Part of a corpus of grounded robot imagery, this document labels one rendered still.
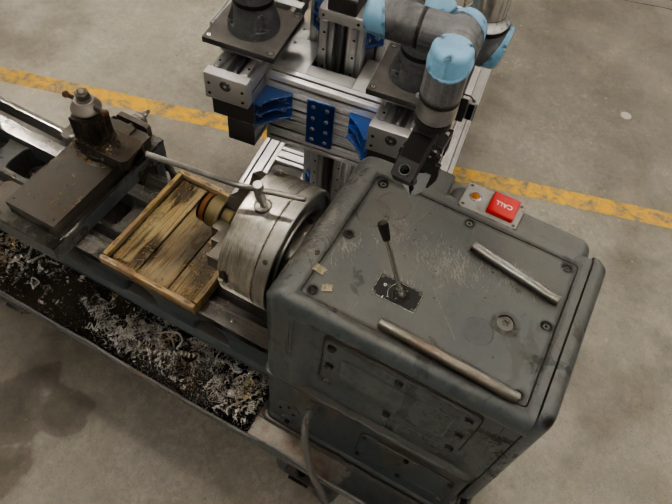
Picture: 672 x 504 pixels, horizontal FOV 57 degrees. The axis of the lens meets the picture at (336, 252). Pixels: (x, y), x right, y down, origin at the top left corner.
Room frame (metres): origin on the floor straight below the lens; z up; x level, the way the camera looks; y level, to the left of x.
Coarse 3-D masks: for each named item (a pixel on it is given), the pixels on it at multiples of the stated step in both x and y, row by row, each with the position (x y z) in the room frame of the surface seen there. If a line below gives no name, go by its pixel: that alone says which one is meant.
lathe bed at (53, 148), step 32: (0, 96) 1.41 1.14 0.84; (0, 128) 1.25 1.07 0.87; (32, 128) 1.29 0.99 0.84; (64, 128) 1.31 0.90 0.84; (0, 160) 1.15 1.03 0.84; (32, 160) 1.21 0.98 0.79; (128, 192) 1.08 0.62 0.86; (96, 224) 0.96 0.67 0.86; (128, 224) 0.99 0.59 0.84; (64, 256) 0.93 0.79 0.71; (96, 256) 0.85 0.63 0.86; (128, 288) 0.85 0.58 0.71; (192, 320) 0.76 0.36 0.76; (224, 320) 0.71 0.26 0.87; (256, 320) 0.74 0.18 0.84; (224, 352) 0.70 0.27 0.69; (256, 352) 0.68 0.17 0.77
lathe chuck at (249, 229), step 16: (272, 176) 0.90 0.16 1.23; (288, 176) 0.92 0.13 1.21; (288, 192) 0.86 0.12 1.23; (240, 208) 0.80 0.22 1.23; (272, 208) 0.81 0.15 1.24; (240, 224) 0.77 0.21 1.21; (256, 224) 0.77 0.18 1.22; (272, 224) 0.77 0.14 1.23; (224, 240) 0.74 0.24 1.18; (240, 240) 0.74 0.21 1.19; (256, 240) 0.74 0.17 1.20; (224, 256) 0.72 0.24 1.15; (240, 256) 0.72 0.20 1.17; (256, 256) 0.71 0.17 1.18; (240, 272) 0.70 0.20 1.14; (224, 288) 0.71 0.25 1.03; (240, 288) 0.69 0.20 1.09
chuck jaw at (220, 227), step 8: (216, 224) 0.84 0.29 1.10; (224, 224) 0.84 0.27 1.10; (216, 232) 0.82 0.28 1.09; (224, 232) 0.82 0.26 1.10; (216, 240) 0.79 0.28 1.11; (216, 248) 0.77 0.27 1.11; (208, 256) 0.74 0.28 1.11; (216, 256) 0.75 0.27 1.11; (208, 264) 0.74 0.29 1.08; (216, 264) 0.74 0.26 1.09; (224, 272) 0.71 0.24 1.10; (224, 280) 0.71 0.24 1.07
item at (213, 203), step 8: (208, 192) 0.92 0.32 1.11; (200, 200) 0.89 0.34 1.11; (208, 200) 0.90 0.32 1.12; (216, 200) 0.90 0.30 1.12; (224, 200) 0.90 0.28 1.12; (200, 208) 0.88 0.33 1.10; (208, 208) 0.87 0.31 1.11; (216, 208) 0.87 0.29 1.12; (224, 208) 0.88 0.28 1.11; (200, 216) 0.87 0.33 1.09; (208, 216) 0.86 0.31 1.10; (216, 216) 0.86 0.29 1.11; (224, 216) 0.86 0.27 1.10; (232, 216) 0.86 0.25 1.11; (208, 224) 0.85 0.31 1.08
